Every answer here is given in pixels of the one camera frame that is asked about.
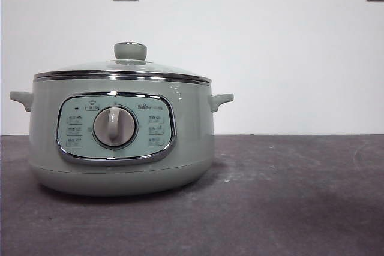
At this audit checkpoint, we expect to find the pale green electric pot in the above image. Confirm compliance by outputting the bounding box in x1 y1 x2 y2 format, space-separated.
8 76 235 198

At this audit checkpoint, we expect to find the glass lid with green knob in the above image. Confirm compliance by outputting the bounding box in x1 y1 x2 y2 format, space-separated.
33 41 214 86

